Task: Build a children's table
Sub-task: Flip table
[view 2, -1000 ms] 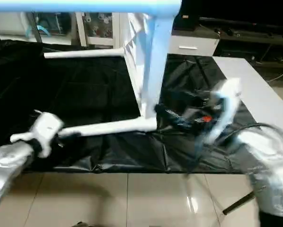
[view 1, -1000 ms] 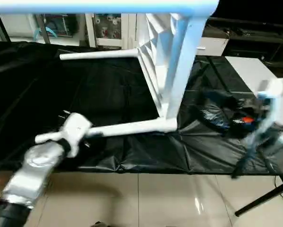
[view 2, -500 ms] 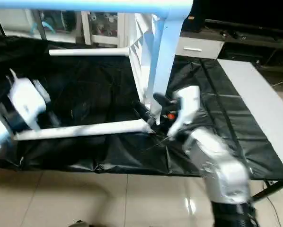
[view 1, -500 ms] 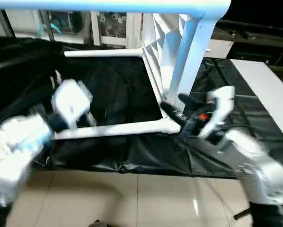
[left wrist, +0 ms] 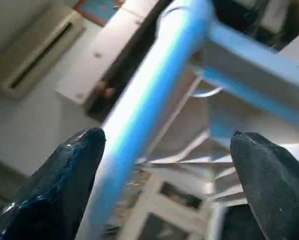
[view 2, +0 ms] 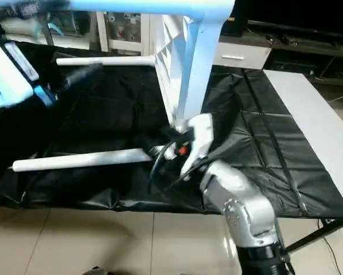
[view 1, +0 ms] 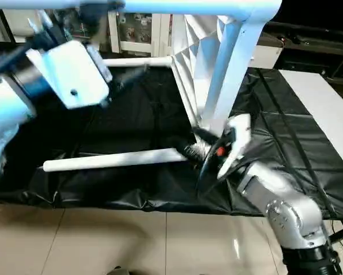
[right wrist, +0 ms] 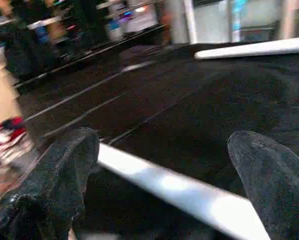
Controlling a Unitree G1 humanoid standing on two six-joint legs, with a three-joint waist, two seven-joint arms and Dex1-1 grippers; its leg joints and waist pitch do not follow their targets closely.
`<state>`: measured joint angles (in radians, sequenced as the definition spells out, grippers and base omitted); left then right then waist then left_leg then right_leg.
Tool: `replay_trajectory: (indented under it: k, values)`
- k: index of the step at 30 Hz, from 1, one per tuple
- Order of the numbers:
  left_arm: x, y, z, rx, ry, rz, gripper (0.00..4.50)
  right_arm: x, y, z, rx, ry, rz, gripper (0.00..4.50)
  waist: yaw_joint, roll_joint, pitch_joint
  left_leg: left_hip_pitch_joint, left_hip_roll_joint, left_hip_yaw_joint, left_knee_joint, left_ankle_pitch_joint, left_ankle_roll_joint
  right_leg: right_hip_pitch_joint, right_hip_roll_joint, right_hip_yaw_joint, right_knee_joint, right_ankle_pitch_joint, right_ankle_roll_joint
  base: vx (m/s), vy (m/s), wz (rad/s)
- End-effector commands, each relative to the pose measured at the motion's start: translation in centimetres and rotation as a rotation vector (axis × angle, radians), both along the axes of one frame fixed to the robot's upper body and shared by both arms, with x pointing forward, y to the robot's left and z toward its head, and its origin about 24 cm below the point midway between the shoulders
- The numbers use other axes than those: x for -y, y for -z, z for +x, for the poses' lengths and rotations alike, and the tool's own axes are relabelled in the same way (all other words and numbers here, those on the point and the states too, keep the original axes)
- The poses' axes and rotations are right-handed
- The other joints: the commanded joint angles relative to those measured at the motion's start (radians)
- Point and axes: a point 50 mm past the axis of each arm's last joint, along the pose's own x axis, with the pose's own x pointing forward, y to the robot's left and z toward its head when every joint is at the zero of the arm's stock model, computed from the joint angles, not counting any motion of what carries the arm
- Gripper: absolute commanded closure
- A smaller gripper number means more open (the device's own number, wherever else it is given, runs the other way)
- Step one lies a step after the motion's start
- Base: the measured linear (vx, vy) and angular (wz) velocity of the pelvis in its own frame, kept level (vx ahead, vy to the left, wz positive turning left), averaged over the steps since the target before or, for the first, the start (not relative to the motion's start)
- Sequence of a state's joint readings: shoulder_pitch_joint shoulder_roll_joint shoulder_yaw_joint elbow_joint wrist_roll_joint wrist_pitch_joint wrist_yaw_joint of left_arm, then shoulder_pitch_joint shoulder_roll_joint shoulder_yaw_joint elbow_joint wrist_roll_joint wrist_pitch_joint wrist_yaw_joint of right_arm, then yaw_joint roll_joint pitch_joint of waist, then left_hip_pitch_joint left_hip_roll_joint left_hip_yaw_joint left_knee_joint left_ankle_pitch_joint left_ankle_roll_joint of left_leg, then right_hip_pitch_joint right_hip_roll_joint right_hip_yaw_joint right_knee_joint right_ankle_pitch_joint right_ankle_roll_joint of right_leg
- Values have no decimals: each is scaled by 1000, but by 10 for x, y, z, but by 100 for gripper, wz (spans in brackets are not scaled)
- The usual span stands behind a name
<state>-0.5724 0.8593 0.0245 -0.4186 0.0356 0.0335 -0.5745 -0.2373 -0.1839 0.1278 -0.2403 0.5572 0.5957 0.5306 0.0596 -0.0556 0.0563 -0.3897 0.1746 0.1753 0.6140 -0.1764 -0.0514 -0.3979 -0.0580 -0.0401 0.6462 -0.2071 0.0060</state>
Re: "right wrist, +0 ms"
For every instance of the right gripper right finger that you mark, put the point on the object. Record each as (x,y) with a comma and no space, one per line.
(277,190)

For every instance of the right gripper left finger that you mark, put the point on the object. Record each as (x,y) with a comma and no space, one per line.
(49,190)

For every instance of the black work mat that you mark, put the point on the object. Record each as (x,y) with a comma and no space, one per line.
(189,100)

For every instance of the red white bundle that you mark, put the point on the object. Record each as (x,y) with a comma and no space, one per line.
(4,135)

